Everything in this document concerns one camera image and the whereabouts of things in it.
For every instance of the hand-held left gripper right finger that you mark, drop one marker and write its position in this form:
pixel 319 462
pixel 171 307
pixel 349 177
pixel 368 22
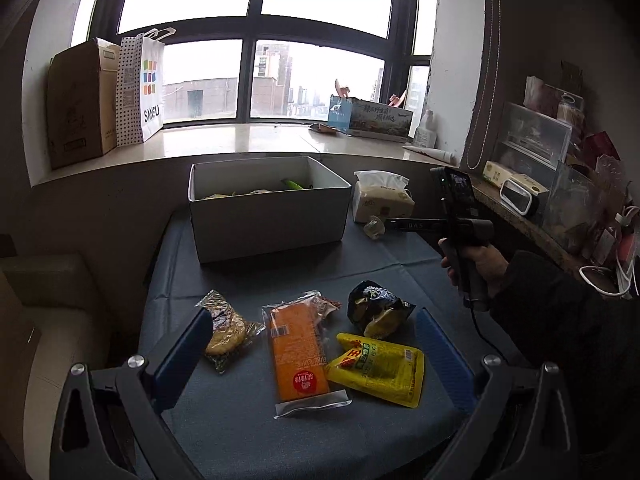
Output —
pixel 445 360

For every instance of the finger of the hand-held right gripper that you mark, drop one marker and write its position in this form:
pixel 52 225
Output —
pixel 405 224

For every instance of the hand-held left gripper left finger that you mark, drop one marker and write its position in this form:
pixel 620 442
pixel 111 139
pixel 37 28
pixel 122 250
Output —
pixel 182 360

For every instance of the clear cookie packet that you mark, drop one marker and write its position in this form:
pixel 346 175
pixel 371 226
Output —
pixel 225 332

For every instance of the yellow snack pouch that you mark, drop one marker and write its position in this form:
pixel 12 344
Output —
pixel 385 370

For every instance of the black yellow snack bag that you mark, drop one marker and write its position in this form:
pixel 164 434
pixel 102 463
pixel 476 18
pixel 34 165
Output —
pixel 375 305

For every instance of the orange cake packet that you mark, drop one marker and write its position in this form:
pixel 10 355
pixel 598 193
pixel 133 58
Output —
pixel 295 355

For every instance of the green snack packet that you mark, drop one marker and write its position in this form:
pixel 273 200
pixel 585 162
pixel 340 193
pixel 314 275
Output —
pixel 292 184

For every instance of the white cardboard box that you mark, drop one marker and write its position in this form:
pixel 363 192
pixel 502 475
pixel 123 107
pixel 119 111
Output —
pixel 260 225

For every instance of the person's right forearm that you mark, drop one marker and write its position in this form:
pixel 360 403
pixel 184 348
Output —
pixel 550 325

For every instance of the person's right hand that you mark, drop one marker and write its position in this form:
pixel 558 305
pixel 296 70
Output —
pixel 487 267

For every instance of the small jelly cup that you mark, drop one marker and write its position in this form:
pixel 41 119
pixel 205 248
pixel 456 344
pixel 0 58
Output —
pixel 374 227

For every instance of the soft tissue pack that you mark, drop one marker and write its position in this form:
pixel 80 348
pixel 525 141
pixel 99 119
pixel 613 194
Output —
pixel 380 202

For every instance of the white tube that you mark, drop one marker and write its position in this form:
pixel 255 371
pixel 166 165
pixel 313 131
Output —
pixel 430 152

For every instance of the white black desk clock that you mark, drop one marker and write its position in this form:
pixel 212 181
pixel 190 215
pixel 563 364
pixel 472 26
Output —
pixel 517 197

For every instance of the white bottle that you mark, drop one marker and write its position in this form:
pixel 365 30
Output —
pixel 426 132

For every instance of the blue tablecloth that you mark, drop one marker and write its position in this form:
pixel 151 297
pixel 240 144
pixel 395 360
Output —
pixel 240 435

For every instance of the brown stone shelf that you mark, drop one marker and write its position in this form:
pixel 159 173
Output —
pixel 540 232

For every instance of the clear plastic drawer organizer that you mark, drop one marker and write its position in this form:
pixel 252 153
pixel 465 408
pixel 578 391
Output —
pixel 532 135

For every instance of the printed blue carton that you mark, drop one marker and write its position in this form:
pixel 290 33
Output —
pixel 375 120

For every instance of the clear plastic container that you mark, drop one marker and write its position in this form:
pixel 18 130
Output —
pixel 572 210

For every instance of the brown wrapper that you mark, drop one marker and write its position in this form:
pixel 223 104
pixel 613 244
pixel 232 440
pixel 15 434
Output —
pixel 324 129

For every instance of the red box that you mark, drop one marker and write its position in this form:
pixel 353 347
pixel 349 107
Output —
pixel 600 150

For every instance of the polka dot paper bag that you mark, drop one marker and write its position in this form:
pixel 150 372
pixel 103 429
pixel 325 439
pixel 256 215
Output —
pixel 127 95

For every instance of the white shopping bag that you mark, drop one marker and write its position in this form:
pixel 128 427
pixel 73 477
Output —
pixel 151 90

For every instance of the brown cardboard box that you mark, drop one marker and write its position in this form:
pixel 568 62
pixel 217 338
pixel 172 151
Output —
pixel 80 105

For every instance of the dark window frame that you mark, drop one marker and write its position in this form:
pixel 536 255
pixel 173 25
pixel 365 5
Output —
pixel 247 80

